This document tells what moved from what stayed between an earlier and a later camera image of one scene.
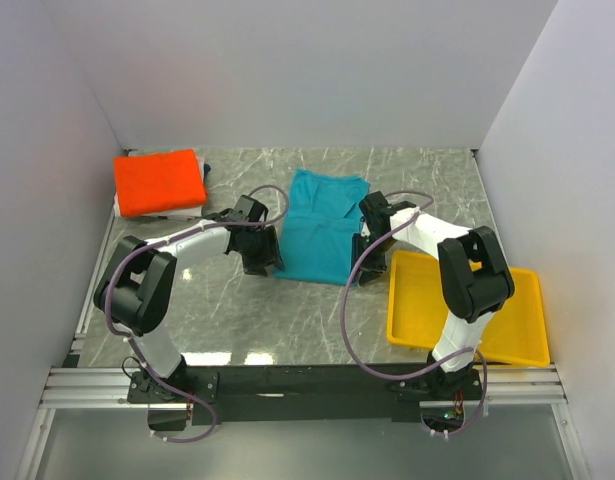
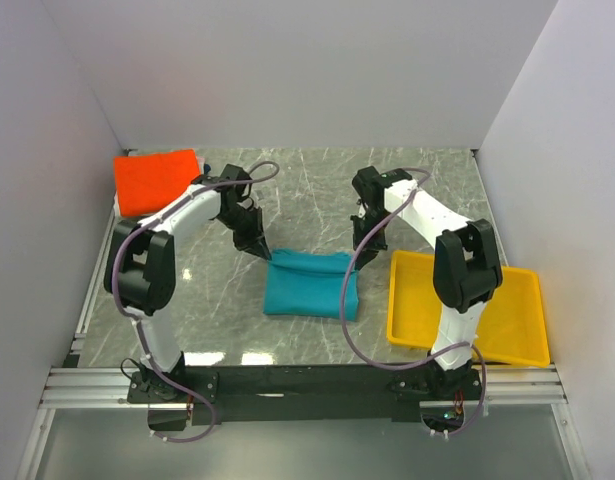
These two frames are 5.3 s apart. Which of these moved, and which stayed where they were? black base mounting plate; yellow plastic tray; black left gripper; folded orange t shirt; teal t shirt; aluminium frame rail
Moved: teal t shirt; black left gripper
Stayed: black base mounting plate; aluminium frame rail; yellow plastic tray; folded orange t shirt
